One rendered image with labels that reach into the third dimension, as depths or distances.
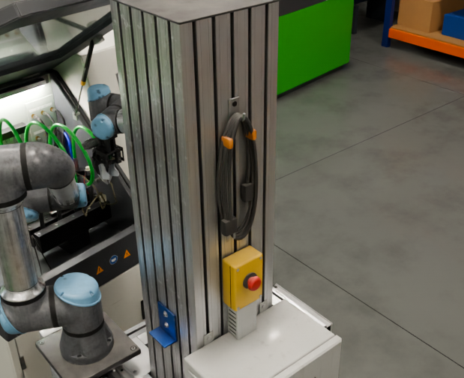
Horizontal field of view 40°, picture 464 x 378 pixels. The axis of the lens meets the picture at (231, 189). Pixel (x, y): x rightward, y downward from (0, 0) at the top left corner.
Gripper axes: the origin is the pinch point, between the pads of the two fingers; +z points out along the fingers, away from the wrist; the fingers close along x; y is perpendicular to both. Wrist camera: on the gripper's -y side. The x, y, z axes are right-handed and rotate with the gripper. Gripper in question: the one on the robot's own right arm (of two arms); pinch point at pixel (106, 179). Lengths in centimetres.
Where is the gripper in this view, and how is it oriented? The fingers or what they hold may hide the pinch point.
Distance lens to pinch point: 228.9
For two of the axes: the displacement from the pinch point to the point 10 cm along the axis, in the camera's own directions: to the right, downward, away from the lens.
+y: 7.4, 3.3, -5.8
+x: 6.7, -3.9, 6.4
